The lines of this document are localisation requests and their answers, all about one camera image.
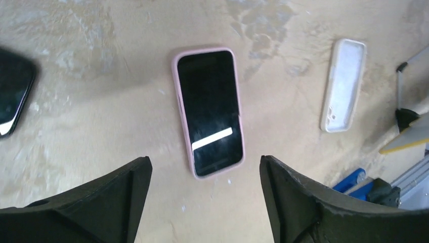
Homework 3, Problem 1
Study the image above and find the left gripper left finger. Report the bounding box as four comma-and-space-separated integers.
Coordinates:
1, 157, 152, 242

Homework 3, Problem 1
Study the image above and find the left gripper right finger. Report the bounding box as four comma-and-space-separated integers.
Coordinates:
260, 155, 428, 242

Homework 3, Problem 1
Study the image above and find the white phone case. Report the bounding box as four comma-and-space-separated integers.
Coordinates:
320, 38, 367, 133

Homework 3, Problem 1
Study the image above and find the pink phone case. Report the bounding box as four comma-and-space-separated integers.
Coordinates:
171, 46, 246, 180

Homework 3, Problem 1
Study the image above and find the blue black stapler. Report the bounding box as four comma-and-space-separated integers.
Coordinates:
332, 168, 401, 208

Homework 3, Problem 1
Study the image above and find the yellow-framed whiteboard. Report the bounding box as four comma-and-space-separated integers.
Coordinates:
379, 112, 428, 154

